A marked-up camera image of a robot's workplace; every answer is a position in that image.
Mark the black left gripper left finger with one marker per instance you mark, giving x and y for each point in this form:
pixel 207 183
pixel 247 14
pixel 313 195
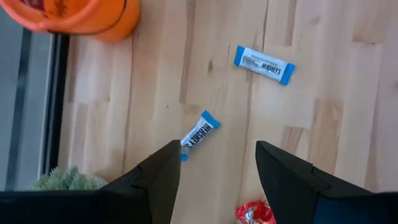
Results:
pixel 77 208

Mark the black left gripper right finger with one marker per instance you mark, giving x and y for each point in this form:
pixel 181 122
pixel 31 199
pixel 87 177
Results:
pixel 335 211

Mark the red skittles candy pack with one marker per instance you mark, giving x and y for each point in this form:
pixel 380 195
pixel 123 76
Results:
pixel 253 214

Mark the potted artificial green plant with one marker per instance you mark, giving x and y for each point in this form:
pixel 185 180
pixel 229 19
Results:
pixel 68 182

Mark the white blue hershey's bar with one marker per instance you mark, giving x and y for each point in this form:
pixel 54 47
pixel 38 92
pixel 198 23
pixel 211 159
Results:
pixel 264 64
pixel 199 132

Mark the orange plastic bucket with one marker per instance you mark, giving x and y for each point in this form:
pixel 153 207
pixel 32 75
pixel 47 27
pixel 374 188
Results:
pixel 93 21

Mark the black aluminium table frame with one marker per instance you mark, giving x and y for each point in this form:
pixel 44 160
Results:
pixel 59 109

